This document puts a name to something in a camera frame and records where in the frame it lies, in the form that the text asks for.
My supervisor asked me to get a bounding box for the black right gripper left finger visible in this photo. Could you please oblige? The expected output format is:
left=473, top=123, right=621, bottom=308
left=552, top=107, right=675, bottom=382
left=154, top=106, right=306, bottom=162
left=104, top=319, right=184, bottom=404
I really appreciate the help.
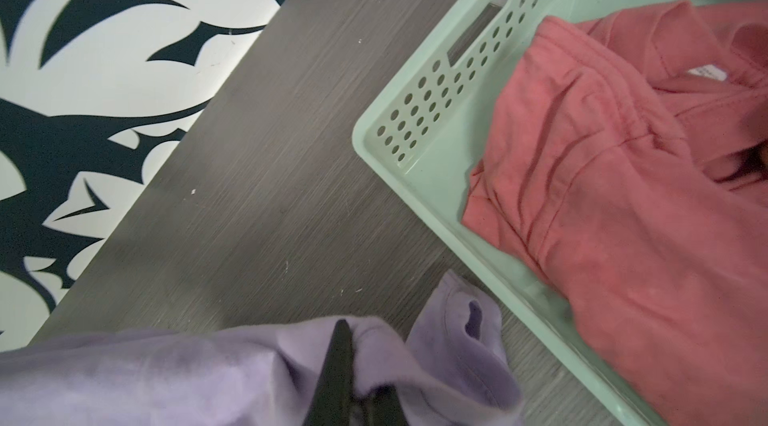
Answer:
left=303, top=320, right=354, bottom=426

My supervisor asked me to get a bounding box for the purple t shirt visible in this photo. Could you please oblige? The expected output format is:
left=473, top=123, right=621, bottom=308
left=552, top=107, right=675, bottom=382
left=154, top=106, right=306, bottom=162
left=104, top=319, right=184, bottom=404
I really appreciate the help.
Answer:
left=1, top=272, right=524, bottom=425

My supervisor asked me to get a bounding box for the mint green plastic basket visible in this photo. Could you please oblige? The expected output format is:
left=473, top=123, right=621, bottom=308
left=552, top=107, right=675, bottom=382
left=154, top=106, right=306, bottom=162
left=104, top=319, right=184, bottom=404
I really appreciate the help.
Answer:
left=353, top=0, right=752, bottom=425

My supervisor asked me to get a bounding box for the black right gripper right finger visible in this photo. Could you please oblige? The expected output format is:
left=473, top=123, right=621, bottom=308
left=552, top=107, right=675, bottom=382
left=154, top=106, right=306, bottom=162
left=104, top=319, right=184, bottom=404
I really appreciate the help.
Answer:
left=362, top=385, right=408, bottom=426

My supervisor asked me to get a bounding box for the pink t shirt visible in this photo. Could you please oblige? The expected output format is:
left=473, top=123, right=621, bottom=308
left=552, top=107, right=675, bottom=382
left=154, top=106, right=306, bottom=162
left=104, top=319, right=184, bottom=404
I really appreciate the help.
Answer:
left=462, top=0, right=767, bottom=425

